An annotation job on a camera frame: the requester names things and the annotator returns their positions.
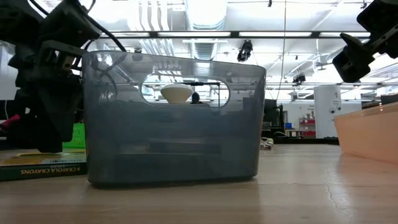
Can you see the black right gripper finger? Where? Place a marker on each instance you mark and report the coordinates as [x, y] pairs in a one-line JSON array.
[[382, 14], [353, 62]]

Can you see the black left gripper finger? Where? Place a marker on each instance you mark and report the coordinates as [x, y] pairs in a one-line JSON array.
[[59, 109], [25, 109]]

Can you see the green plastic basket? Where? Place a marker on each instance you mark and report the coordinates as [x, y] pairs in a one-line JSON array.
[[76, 137]]

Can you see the crayon box with barcode label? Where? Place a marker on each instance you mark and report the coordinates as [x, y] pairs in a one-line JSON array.
[[43, 172]]

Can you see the grey translucent plastic bin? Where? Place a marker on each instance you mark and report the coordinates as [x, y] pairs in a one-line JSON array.
[[174, 130]]

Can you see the red bar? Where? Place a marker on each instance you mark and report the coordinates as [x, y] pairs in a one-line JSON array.
[[9, 123]]

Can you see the orange translucent plastic bin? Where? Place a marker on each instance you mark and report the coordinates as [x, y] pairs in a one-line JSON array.
[[370, 133]]

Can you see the red shelf rack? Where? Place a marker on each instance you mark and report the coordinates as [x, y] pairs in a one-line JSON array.
[[308, 132]]

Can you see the black monitor on stand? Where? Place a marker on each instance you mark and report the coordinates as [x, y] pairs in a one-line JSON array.
[[273, 113]]

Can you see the person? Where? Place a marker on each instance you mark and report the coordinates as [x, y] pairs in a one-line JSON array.
[[195, 98]]

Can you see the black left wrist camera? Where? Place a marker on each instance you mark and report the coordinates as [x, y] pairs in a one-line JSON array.
[[71, 25]]

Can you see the black ceiling camera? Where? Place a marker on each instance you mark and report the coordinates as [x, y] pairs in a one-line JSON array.
[[300, 78]]

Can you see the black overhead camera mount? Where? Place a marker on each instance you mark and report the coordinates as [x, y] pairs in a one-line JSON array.
[[245, 49]]

